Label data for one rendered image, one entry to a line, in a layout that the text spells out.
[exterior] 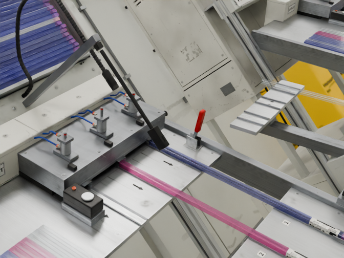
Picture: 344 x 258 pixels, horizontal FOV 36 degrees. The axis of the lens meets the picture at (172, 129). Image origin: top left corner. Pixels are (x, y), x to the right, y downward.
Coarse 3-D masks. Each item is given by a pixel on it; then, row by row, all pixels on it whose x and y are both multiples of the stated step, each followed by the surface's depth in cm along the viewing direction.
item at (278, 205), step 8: (152, 144) 125; (168, 152) 123; (176, 152) 122; (184, 160) 121; (192, 160) 120; (200, 168) 119; (208, 168) 118; (216, 176) 117; (224, 176) 116; (232, 184) 115; (240, 184) 115; (248, 192) 114; (256, 192) 113; (264, 200) 112; (272, 200) 111; (280, 208) 110; (288, 208) 109; (296, 216) 108; (304, 216) 108
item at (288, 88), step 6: (270, 84) 149; (276, 84) 148; (282, 84) 148; (288, 90) 146; (294, 90) 146; (300, 90) 145; (306, 90) 145; (312, 96) 143; (318, 96) 142; (324, 96) 142; (330, 102) 141; (336, 102) 140; (342, 102) 140
